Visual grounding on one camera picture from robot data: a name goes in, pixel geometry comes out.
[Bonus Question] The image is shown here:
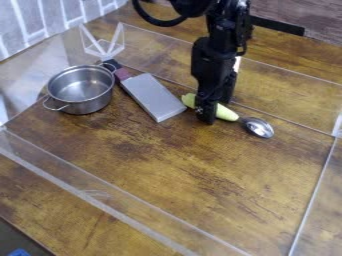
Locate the blue object at corner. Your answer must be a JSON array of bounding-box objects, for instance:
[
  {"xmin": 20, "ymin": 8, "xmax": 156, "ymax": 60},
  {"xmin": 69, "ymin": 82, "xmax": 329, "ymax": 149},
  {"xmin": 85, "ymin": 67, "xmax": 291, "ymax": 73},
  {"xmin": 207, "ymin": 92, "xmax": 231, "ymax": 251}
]
[{"xmin": 7, "ymin": 248, "xmax": 31, "ymax": 256}]

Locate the yellow handled metal spoon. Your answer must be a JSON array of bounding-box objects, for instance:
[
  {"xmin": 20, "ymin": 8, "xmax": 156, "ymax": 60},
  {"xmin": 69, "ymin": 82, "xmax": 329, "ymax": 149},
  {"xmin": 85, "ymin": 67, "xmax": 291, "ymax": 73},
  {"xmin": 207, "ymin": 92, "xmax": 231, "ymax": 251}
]
[{"xmin": 180, "ymin": 93, "xmax": 274, "ymax": 139}]

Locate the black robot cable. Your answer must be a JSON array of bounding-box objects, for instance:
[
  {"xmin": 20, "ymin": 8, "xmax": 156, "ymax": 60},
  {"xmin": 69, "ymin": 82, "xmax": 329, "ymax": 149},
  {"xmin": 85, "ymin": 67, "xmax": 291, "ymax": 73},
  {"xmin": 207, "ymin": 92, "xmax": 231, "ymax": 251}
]
[{"xmin": 131, "ymin": 0, "xmax": 248, "ymax": 57}]

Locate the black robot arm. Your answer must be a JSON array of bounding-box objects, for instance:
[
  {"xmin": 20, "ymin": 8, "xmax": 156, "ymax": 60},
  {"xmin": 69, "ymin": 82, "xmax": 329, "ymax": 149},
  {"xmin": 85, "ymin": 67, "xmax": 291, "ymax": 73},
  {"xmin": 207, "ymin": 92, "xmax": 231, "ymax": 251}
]
[{"xmin": 170, "ymin": 0, "xmax": 252, "ymax": 124}]

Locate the black bar on table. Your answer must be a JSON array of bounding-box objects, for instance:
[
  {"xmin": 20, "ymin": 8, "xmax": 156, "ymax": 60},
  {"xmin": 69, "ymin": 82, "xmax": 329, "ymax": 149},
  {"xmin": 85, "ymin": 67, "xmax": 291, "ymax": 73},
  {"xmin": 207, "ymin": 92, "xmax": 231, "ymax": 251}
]
[{"xmin": 251, "ymin": 16, "xmax": 305, "ymax": 36}]

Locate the silver metal pot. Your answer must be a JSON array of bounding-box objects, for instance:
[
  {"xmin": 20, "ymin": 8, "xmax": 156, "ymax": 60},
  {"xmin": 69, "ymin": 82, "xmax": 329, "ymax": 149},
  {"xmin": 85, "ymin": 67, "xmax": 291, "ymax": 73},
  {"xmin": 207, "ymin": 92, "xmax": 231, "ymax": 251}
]
[{"xmin": 43, "ymin": 65, "xmax": 115, "ymax": 115}]

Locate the clear acrylic corner bracket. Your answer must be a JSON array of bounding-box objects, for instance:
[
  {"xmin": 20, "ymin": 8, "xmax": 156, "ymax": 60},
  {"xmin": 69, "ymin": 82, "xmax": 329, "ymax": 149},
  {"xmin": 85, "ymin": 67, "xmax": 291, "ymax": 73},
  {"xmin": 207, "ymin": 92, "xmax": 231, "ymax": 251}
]
[{"xmin": 79, "ymin": 23, "xmax": 126, "ymax": 61}]

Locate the grey sharpening stone block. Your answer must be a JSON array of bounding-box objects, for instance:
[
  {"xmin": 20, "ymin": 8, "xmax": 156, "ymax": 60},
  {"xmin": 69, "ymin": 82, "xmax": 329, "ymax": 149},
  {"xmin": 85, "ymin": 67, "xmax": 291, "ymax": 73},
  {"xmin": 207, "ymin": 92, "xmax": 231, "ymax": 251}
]
[{"xmin": 115, "ymin": 68, "xmax": 186, "ymax": 123}]

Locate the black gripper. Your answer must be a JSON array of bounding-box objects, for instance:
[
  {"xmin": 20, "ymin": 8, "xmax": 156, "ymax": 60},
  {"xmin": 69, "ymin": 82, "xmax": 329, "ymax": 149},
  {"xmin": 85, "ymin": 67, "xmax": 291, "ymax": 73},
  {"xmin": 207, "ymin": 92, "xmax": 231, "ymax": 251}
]
[{"xmin": 191, "ymin": 37, "xmax": 238, "ymax": 125}]

